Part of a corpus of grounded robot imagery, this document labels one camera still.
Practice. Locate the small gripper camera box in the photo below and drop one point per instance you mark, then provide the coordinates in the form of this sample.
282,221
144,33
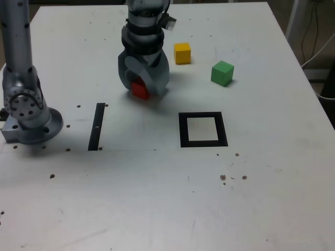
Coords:
170,24

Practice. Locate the black tape square outline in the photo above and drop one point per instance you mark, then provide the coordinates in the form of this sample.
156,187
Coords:
183,130

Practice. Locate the green cube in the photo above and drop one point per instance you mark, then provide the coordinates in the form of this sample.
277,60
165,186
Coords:
222,74

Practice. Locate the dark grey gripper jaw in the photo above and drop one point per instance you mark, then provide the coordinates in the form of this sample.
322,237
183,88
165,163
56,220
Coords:
123,70

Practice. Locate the black tape strip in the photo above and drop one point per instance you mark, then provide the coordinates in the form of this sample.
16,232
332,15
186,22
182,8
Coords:
96,125

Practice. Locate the red cube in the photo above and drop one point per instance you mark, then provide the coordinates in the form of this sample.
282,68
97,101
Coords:
140,91

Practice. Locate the yellow cube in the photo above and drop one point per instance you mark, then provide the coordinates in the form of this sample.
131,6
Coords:
182,53

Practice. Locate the white metal post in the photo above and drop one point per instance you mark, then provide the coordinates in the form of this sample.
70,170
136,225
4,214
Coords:
292,18

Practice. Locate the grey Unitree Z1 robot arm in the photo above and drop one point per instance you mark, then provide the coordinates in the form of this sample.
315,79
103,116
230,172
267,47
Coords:
18,78

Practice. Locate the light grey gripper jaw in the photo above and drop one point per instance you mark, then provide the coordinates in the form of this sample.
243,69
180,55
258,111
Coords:
157,75

